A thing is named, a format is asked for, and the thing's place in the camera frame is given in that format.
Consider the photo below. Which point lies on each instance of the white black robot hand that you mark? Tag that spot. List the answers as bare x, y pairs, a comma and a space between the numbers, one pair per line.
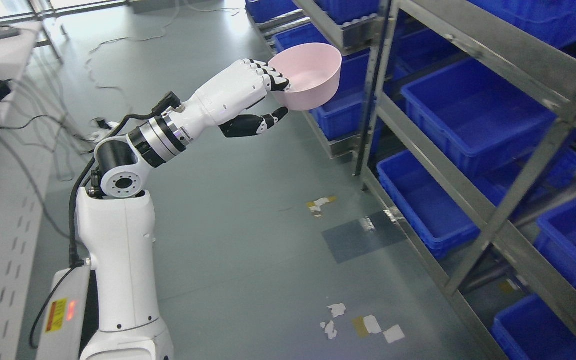
226, 95

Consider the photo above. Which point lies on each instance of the pink ikea bowl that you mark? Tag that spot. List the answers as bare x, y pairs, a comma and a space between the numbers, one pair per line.
314, 72

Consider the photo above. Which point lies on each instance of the grey robot base box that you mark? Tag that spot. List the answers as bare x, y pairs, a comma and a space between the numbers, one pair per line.
65, 328

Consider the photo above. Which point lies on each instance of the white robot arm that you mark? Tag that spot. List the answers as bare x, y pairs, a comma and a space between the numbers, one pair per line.
114, 219

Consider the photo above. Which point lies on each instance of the steel shelf rack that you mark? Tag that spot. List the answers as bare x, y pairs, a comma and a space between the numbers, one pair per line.
468, 110

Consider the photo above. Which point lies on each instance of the white workbench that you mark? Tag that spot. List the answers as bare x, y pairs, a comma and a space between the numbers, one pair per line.
29, 126

